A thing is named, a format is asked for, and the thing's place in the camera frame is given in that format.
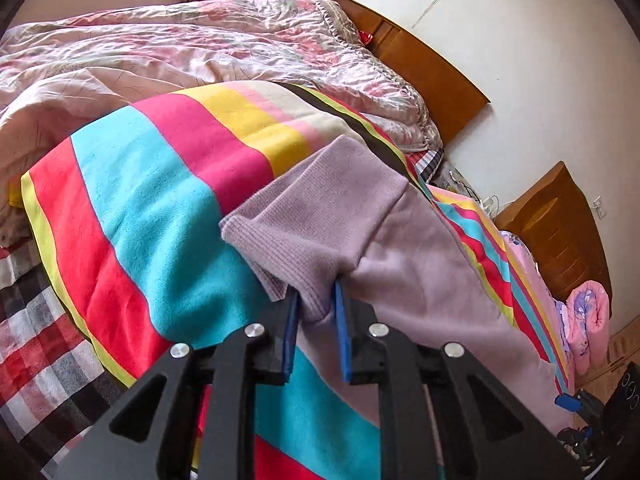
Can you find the rainbow striped blanket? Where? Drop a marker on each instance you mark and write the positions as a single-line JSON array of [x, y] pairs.
[[150, 200]]

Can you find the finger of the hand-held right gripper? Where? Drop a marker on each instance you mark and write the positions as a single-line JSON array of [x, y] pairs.
[[567, 402]]

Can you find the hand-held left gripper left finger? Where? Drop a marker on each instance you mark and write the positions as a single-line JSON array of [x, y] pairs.
[[292, 340]]

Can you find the wooden bed headboard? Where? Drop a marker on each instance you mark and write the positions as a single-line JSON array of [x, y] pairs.
[[425, 70]]

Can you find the small red cloth item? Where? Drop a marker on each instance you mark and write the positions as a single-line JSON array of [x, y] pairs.
[[366, 38]]

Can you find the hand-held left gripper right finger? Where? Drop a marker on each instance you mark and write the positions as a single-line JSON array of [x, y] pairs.
[[344, 335]]

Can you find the wooden panelled headboard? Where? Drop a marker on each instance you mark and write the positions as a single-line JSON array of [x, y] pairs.
[[550, 225]]

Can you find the pink rolled quilt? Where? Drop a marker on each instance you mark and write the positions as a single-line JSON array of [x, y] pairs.
[[590, 325]]

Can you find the lilac knit sweater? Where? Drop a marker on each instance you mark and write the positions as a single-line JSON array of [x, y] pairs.
[[400, 285]]

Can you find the white wall socket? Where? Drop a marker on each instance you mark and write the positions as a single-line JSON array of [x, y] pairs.
[[598, 205]]

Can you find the pink printed bed sheet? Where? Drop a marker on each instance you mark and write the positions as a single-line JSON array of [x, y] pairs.
[[530, 270]]

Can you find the pink floral quilt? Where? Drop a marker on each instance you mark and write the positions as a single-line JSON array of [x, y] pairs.
[[150, 50]]

